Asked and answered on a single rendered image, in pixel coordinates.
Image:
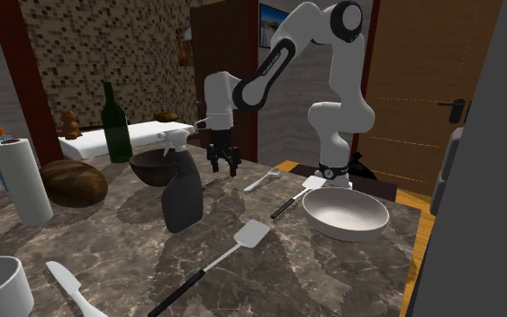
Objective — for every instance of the orange wall picture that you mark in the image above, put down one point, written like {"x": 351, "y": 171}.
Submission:
{"x": 185, "y": 48}

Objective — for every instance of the dark brown open door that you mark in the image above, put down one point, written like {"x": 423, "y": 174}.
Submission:
{"x": 222, "y": 39}

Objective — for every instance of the white bed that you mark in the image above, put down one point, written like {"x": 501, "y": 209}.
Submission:
{"x": 95, "y": 142}

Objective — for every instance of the dark robot stand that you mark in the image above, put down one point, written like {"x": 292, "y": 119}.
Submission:
{"x": 367, "y": 186}

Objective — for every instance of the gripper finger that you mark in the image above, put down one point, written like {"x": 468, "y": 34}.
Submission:
{"x": 234, "y": 169}
{"x": 214, "y": 166}

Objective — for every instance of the brown bread loaf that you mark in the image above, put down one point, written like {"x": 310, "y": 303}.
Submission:
{"x": 73, "y": 182}

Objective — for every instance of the dark green wine bottle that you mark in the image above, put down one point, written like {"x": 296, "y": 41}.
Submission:
{"x": 116, "y": 131}

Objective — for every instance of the silver spoon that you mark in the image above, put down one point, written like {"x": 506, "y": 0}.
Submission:
{"x": 259, "y": 180}

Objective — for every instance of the white paper towel roll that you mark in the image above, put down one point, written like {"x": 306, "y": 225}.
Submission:
{"x": 22, "y": 184}

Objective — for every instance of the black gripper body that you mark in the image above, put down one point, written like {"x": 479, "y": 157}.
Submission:
{"x": 222, "y": 142}

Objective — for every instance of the large white bowl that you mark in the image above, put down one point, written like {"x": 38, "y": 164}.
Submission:
{"x": 345, "y": 217}

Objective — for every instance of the brown teddy bear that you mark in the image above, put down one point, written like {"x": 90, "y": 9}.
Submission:
{"x": 69, "y": 125}

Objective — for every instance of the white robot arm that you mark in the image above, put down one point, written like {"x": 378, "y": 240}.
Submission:
{"x": 343, "y": 105}

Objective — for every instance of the grey spray bottle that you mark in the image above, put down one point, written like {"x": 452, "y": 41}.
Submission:
{"x": 183, "y": 197}

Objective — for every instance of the blue landscape wall picture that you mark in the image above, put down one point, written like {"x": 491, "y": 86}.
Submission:
{"x": 270, "y": 22}

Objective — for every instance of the grey refrigerator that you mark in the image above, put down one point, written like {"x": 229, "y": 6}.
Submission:
{"x": 490, "y": 184}

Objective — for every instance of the white knife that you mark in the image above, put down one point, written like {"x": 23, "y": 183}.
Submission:
{"x": 66, "y": 281}

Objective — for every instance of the black bag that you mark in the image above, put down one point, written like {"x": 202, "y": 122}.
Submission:
{"x": 363, "y": 169}

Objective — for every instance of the dark brown bowl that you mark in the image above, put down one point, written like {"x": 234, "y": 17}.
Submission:
{"x": 152, "y": 169}

